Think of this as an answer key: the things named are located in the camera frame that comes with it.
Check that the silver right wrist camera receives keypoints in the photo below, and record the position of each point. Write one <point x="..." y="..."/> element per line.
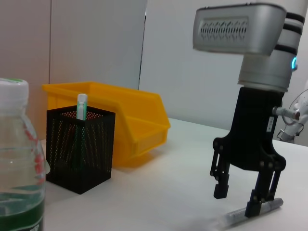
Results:
<point x="228" y="26"/>

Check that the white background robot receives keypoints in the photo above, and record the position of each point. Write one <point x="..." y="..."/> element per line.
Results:
<point x="303" y="103"/>

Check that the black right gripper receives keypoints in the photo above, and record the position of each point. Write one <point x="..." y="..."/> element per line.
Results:
<point x="252" y="134"/>

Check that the black mesh pen holder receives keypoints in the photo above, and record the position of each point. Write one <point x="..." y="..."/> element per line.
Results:
<point x="79" y="156"/>

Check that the grey marker pen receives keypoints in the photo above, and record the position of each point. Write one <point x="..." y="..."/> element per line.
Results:
<point x="272" y="204"/>

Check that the green pen with white cap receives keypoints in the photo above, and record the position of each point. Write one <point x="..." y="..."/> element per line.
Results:
<point x="81" y="106"/>

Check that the clear water bottle green label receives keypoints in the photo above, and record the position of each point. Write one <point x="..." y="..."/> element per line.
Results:
<point x="19" y="156"/>

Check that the yellow plastic storage bin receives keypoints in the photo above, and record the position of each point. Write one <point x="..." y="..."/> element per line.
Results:
<point x="144" y="125"/>

